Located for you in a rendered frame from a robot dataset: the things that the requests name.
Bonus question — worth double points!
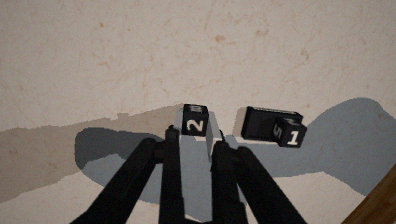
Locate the black cube with white number 1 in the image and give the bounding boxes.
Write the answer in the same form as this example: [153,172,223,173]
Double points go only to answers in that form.
[271,117,307,148]

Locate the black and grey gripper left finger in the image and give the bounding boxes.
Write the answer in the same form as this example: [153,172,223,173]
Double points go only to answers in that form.
[69,108,186,224]

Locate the black cube with white digits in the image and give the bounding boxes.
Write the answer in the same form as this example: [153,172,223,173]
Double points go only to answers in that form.
[181,104,209,137]

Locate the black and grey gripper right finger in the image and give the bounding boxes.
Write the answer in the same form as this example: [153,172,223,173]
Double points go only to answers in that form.
[205,111,308,224]

